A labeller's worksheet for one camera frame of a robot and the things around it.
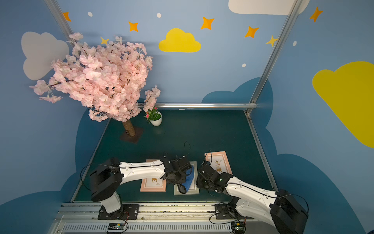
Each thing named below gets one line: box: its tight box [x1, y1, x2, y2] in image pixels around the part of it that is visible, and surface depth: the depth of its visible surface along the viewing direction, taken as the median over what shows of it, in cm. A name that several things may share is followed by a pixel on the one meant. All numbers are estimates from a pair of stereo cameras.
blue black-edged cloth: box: [177, 165, 195, 195], surface depth 81 cm
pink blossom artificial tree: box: [29, 32, 161, 145], surface depth 67 cm
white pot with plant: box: [143, 107, 163, 127], surface depth 105 cm
